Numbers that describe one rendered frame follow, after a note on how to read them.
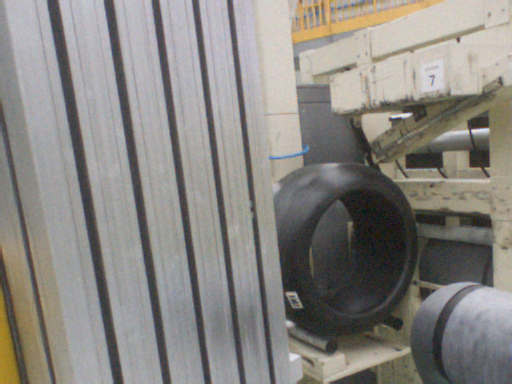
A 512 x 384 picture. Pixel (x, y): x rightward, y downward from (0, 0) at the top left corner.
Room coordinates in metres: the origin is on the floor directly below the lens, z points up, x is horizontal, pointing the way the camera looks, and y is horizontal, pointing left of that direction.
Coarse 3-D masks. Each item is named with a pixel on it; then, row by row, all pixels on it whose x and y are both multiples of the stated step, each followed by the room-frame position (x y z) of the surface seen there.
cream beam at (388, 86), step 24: (432, 48) 1.60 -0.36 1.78; (456, 48) 1.57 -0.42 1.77; (480, 48) 1.62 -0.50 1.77; (360, 72) 1.89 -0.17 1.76; (384, 72) 1.78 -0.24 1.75; (408, 72) 1.69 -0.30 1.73; (456, 72) 1.56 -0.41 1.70; (480, 72) 1.62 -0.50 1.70; (336, 96) 2.02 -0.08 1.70; (360, 96) 1.90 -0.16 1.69; (384, 96) 1.79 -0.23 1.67; (408, 96) 1.69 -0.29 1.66; (432, 96) 1.61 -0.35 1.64; (456, 96) 1.60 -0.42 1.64
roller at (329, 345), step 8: (288, 328) 1.78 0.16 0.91; (296, 328) 1.74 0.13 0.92; (304, 328) 1.72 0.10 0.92; (296, 336) 1.74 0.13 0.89; (304, 336) 1.69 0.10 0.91; (312, 336) 1.65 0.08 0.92; (320, 336) 1.63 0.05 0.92; (312, 344) 1.65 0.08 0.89; (320, 344) 1.60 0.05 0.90; (328, 344) 1.58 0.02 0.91; (336, 344) 1.59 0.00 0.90; (328, 352) 1.58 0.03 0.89
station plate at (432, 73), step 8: (424, 64) 1.63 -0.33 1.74; (432, 64) 1.60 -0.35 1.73; (440, 64) 1.57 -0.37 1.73; (424, 72) 1.63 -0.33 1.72; (432, 72) 1.60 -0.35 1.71; (440, 72) 1.58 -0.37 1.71; (424, 80) 1.63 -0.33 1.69; (432, 80) 1.60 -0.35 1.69; (440, 80) 1.58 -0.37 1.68; (424, 88) 1.63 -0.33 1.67; (432, 88) 1.61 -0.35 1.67; (440, 88) 1.58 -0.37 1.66
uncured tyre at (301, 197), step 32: (288, 192) 1.64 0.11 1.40; (320, 192) 1.59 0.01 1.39; (352, 192) 1.98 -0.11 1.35; (384, 192) 1.71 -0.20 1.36; (288, 224) 1.55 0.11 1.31; (384, 224) 1.97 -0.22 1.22; (416, 224) 1.83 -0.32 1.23; (288, 256) 1.53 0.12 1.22; (384, 256) 1.97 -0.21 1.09; (416, 256) 1.79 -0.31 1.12; (288, 288) 1.54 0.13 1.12; (352, 288) 1.96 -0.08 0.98; (384, 288) 1.88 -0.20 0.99; (288, 320) 1.75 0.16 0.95; (320, 320) 1.57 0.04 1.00; (352, 320) 1.62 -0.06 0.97
